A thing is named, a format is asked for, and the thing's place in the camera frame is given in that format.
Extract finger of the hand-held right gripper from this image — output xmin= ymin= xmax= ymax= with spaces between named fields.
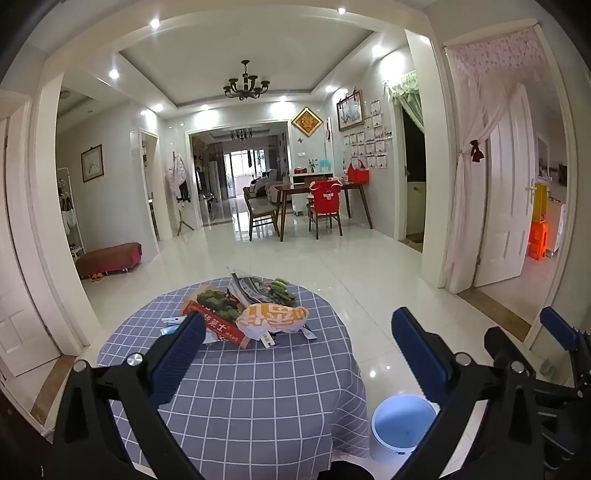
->
xmin=539 ymin=306 xmax=591 ymax=356
xmin=484 ymin=326 xmax=583 ymax=404

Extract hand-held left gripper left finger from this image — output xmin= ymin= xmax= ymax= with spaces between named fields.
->
xmin=50 ymin=312 xmax=207 ymax=480

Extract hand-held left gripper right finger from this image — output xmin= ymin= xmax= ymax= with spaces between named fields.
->
xmin=392 ymin=306 xmax=546 ymax=480

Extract red cardboard carton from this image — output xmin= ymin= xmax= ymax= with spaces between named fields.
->
xmin=182 ymin=284 xmax=252 ymax=348

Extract blue plastic bucket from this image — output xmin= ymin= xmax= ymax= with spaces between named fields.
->
xmin=370 ymin=394 xmax=441 ymax=464

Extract newspaper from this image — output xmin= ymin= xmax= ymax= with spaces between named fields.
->
xmin=228 ymin=268 xmax=278 ymax=309

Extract orange white plastic bag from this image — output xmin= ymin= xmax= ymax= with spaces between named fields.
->
xmin=236 ymin=302 xmax=309 ymax=340

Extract white blue wrapper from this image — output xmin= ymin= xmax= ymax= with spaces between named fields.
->
xmin=161 ymin=315 xmax=188 ymax=337

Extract orange plastic stool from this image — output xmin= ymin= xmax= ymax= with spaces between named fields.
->
xmin=529 ymin=222 xmax=550 ymax=261

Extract grey checked tablecloth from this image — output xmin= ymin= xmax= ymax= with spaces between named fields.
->
xmin=97 ymin=277 xmax=370 ymax=480

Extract red upholstered bench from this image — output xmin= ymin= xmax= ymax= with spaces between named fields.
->
xmin=75 ymin=242 xmax=143 ymax=280

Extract yellow plastic board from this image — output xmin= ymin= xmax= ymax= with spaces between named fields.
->
xmin=533 ymin=182 xmax=548 ymax=222

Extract white panel door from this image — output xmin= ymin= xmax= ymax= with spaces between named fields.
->
xmin=475 ymin=83 xmax=539 ymax=289

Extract person's dark clothing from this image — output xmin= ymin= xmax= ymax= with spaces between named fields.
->
xmin=329 ymin=459 xmax=371 ymax=480

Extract pink lace curtain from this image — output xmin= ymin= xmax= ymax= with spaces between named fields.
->
xmin=445 ymin=28 xmax=548 ymax=292

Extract wooden dining chair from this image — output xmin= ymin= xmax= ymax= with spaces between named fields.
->
xmin=242 ymin=187 xmax=281 ymax=241
xmin=307 ymin=185 xmax=343 ymax=241

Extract coat rack with clothes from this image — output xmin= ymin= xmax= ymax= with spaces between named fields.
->
xmin=165 ymin=151 xmax=195 ymax=236

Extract red chair cover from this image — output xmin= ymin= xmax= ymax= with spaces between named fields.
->
xmin=308 ymin=180 xmax=343 ymax=214

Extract red gift bag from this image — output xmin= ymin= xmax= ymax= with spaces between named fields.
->
xmin=347 ymin=157 xmax=371 ymax=184

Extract grey sofa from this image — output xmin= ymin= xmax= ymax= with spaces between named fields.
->
xmin=252 ymin=168 xmax=279 ymax=195

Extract wooden dining table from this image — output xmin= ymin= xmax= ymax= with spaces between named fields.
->
xmin=274 ymin=181 xmax=374 ymax=243

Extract small framed picture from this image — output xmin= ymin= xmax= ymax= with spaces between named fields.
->
xmin=81 ymin=144 xmax=104 ymax=184

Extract green curtain valance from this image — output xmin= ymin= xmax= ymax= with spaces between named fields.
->
xmin=383 ymin=70 xmax=423 ymax=132

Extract red gold diamond decoration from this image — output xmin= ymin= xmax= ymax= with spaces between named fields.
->
xmin=291 ymin=106 xmax=323 ymax=138

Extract black chandelier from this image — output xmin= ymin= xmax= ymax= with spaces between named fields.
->
xmin=223 ymin=59 xmax=270 ymax=101

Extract wall of paper certificates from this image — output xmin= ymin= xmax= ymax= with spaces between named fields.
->
xmin=342 ymin=97 xmax=393 ymax=169

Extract framed wall painting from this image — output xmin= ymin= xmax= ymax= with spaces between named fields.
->
xmin=336 ymin=90 xmax=365 ymax=132

